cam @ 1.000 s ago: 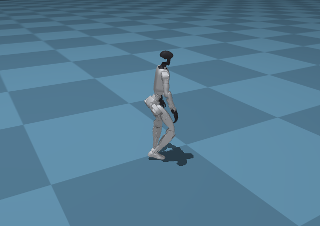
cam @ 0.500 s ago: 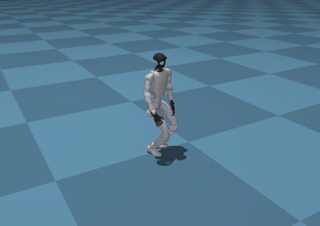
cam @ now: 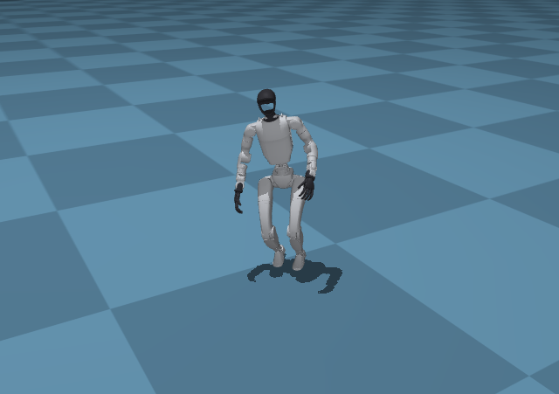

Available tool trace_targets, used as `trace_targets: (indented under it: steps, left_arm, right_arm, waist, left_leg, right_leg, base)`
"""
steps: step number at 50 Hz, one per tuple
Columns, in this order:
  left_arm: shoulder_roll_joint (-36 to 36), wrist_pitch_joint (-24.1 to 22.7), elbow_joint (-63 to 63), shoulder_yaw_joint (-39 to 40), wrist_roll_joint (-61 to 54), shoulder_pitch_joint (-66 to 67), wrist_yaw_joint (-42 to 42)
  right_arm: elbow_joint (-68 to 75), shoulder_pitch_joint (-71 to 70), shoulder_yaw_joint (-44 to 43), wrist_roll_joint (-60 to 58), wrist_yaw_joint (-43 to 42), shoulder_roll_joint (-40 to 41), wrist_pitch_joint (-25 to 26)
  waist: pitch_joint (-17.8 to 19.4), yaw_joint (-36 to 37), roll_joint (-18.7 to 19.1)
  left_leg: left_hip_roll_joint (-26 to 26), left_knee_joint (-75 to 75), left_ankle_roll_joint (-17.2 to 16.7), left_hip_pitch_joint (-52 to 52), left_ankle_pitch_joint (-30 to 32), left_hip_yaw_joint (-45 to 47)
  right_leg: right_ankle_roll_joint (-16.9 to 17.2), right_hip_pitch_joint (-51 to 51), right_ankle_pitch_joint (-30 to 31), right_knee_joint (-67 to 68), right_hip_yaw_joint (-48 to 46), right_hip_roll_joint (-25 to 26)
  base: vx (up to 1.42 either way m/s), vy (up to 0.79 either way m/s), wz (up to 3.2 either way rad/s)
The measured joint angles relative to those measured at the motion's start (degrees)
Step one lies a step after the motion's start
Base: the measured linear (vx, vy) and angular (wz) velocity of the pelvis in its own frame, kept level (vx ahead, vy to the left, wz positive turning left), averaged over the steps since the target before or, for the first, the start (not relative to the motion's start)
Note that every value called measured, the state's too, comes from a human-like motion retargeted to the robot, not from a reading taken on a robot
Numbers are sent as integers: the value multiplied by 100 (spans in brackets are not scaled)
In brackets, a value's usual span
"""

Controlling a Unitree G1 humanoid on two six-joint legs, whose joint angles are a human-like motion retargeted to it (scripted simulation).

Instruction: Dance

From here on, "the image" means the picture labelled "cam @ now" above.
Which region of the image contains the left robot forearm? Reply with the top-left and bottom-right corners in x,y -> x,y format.
307,142 -> 318,176

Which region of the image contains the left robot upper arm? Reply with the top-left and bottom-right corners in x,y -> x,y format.
286,116 -> 315,154

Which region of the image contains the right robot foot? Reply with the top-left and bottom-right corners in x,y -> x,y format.
273,245 -> 286,267

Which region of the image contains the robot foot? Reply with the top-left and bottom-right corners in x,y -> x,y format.
273,245 -> 286,267
292,250 -> 306,271

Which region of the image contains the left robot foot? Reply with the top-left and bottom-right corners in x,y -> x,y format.
292,250 -> 306,271

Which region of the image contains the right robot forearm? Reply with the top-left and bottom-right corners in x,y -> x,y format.
235,152 -> 247,188

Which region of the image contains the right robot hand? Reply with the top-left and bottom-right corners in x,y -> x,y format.
234,183 -> 243,213

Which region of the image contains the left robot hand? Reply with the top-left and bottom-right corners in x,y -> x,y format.
298,170 -> 315,201

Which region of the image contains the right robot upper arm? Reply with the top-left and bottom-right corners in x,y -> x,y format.
241,122 -> 257,163

